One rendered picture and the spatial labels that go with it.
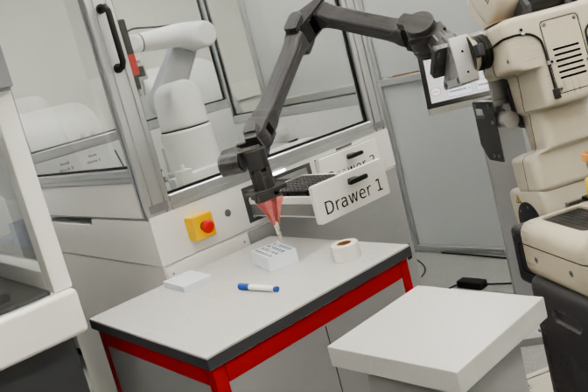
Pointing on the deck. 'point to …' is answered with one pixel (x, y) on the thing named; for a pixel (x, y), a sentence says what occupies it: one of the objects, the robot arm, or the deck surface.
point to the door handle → (114, 36)
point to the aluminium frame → (144, 186)
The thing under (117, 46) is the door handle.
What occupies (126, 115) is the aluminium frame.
